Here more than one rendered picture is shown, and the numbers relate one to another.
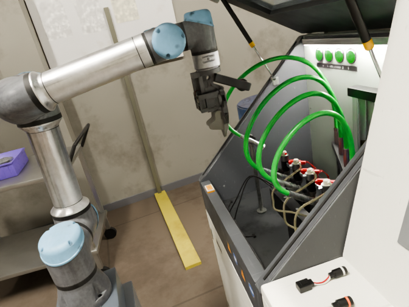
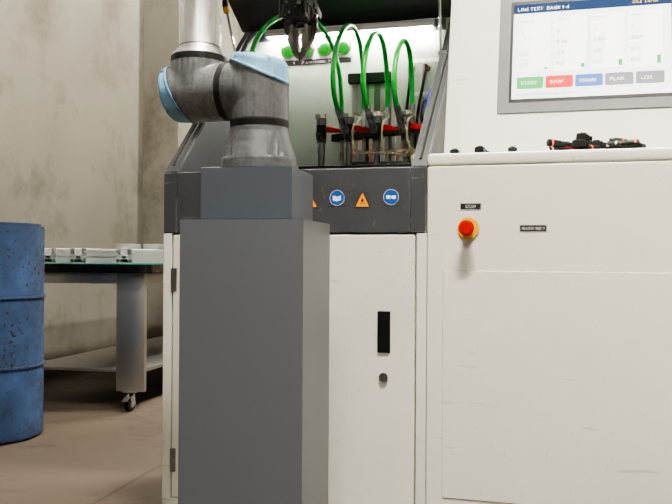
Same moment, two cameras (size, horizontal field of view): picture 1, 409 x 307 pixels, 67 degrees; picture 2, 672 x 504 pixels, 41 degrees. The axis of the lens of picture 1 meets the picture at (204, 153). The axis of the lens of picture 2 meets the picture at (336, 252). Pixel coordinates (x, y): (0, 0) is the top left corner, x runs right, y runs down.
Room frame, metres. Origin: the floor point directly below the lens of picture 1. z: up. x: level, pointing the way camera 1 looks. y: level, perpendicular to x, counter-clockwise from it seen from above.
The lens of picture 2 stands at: (-0.19, 1.97, 0.73)
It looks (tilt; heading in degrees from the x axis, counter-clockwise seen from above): 0 degrees down; 296
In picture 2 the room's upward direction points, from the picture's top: straight up
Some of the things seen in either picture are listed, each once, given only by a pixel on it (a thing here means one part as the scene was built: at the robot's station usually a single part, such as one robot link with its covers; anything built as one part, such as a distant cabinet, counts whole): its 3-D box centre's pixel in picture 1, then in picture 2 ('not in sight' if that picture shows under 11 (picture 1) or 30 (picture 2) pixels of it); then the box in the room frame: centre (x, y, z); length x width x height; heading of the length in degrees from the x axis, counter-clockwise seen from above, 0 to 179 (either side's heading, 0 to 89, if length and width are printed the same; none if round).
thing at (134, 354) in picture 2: not in sight; (160, 312); (3.06, -2.34, 0.40); 2.21 x 0.83 x 0.81; 104
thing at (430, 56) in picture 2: not in sight; (425, 99); (0.75, -0.56, 1.20); 0.13 x 0.03 x 0.31; 9
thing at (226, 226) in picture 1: (230, 236); (292, 201); (0.91, -0.03, 0.87); 0.62 x 0.04 x 0.16; 9
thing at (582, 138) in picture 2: not in sight; (595, 143); (0.20, -0.23, 1.01); 0.23 x 0.11 x 0.06; 9
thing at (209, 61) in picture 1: (206, 61); not in sight; (0.91, -0.06, 1.47); 0.08 x 0.08 x 0.05
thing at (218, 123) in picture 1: (218, 125); (303, 41); (0.90, -0.06, 1.28); 0.06 x 0.03 x 0.09; 99
